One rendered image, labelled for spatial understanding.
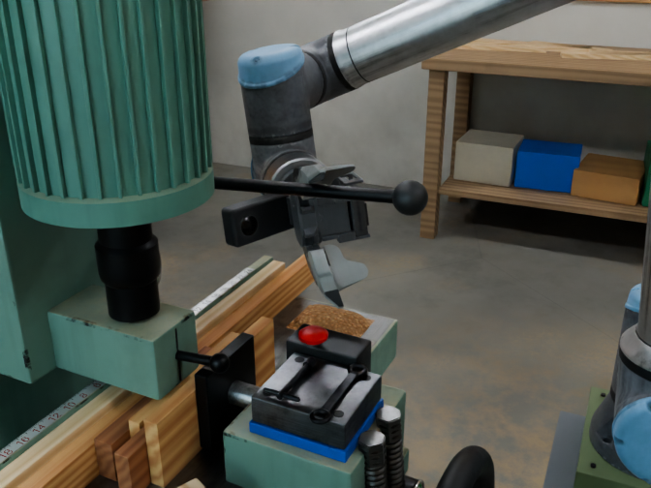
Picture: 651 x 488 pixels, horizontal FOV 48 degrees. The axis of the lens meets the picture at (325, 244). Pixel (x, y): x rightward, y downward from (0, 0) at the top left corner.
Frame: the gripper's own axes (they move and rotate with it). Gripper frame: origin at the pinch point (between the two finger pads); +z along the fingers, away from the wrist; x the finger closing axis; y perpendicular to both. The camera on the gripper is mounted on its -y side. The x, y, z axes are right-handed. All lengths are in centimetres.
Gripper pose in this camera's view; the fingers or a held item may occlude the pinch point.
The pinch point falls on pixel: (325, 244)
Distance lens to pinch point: 75.8
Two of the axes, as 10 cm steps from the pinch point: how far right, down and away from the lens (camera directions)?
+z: 2.4, 3.0, -9.2
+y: 9.6, -2.1, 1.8
